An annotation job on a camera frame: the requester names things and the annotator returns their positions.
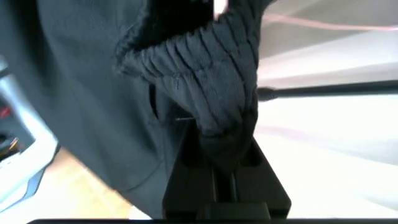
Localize black shorts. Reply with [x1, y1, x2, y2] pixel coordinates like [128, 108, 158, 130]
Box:
[0, 0, 277, 219]

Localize pink clothes hanger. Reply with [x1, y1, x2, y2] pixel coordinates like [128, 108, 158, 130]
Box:
[263, 13, 398, 32]

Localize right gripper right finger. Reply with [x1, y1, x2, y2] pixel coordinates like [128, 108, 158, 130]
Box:
[233, 138, 292, 218]

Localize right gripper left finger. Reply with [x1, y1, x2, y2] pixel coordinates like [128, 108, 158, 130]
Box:
[162, 119, 218, 218]

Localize black clothes rack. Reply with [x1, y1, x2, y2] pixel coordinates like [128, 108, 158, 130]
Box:
[257, 80, 398, 103]

